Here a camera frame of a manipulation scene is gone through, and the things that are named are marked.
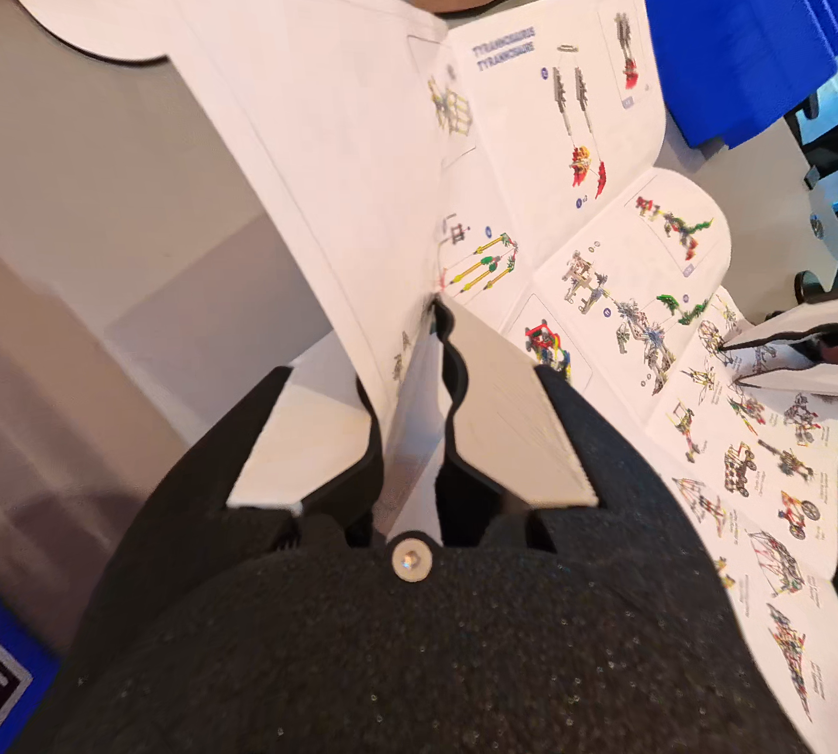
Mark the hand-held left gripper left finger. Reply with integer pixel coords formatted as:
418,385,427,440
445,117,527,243
226,331,385,516

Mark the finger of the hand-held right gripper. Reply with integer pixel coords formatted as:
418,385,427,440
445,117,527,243
735,366,838,398
719,301,838,352

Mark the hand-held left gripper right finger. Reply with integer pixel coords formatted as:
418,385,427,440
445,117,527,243
432,299,600,514

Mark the toy instruction booklet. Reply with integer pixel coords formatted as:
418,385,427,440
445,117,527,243
154,0,838,751

